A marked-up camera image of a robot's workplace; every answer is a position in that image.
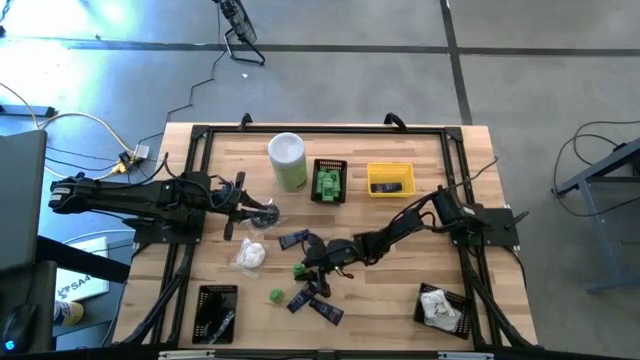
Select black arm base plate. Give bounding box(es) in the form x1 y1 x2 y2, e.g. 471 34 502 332
122 204 204 246
447 205 531 249

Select clear bag of white cotton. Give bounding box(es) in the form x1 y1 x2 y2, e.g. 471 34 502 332
428 307 464 334

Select clear bag of cotton swabs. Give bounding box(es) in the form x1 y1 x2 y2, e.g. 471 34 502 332
228 236 268 279

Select cream yellow floor cable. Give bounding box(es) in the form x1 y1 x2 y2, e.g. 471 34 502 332
0 82 139 182

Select black plastic mesh basket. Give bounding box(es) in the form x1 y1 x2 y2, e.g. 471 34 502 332
192 284 239 346
310 158 349 205
412 282 472 341

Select black desk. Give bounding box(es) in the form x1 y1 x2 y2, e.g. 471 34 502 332
0 234 132 354

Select black floor cable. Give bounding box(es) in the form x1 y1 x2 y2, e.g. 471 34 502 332
551 119 640 221

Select white bracket strip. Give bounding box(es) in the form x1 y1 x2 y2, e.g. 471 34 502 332
158 349 217 360
438 351 496 360

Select yellow plastic basket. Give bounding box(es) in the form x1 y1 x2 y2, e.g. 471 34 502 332
366 161 417 199

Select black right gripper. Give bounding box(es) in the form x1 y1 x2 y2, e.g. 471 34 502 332
299 232 361 299

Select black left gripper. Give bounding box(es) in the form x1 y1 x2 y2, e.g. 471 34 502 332
207 171 280 242

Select clear bag black hair ties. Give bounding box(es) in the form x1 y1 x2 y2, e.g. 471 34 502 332
207 309 236 344
244 198 286 234

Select black floor fan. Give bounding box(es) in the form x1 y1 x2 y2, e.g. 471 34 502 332
214 0 267 67

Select yellow and blue can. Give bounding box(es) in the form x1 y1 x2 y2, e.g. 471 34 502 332
52 299 85 327

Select white printed box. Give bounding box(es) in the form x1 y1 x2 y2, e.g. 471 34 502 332
53 237 111 303

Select black floor power strip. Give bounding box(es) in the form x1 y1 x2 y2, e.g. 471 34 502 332
0 103 57 119

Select blue grey metal stand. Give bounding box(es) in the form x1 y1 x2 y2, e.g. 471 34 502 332
552 137 640 294

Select black computer mouse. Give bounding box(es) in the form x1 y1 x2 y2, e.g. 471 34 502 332
2 303 37 354

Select green disinfecting wipes canister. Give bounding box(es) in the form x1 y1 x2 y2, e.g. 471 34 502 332
267 131 309 193

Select black fan power cord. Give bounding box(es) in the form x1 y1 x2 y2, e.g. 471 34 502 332
135 0 224 147

